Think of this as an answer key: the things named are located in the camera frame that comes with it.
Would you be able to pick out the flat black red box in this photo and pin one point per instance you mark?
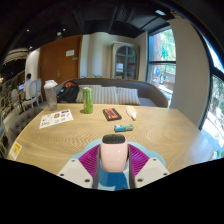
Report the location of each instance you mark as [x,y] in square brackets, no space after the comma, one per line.
[112,114]

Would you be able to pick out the white sticker sheet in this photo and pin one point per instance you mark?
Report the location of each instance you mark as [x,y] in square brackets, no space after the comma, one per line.
[56,118]

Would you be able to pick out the glass-door cabinet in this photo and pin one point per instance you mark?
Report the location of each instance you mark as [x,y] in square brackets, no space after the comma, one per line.
[125,61]

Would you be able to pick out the small teal pack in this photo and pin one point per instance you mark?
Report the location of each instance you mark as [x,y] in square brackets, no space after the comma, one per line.
[124,128]

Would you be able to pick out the brown curved sofa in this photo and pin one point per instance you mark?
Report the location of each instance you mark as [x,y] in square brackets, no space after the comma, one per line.
[153,95]

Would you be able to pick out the group of white chairs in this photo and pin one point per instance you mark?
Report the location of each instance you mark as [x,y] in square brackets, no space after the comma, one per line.
[33,91]

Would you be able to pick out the beige wrapped packet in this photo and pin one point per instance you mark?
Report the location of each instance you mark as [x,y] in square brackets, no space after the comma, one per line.
[131,112]

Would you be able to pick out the green drink can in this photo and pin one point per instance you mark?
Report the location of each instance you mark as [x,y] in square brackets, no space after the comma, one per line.
[88,100]

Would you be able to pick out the blue cloud-shaped mouse pad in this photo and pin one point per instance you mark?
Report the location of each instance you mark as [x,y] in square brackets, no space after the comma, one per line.
[114,182]

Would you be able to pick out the pink computer mouse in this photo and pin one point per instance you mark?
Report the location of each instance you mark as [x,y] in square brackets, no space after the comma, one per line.
[114,155]

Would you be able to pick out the grey tufted sofa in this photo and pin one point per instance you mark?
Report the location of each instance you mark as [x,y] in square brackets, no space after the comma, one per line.
[20,123]

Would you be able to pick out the yellow square sticker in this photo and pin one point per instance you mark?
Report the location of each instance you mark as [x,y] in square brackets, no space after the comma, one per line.
[15,150]

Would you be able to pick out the striped beige cushion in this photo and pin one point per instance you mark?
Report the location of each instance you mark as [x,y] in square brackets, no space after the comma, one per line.
[128,96]
[80,95]
[106,95]

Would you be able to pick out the person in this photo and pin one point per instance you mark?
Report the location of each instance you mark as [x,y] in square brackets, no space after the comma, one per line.
[28,85]

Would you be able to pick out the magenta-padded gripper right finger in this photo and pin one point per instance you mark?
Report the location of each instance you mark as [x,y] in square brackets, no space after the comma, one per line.
[151,171]

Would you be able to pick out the brown wooden door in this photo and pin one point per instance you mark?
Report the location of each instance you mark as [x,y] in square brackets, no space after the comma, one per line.
[56,56]

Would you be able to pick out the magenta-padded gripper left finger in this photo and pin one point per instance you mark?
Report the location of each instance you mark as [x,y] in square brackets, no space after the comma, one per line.
[75,173]

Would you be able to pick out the clear shaker bottle white lid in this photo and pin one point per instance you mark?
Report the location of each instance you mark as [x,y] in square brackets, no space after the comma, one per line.
[51,96]

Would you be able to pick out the black-framed window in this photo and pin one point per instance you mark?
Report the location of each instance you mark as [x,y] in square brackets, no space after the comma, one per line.
[215,113]
[161,66]

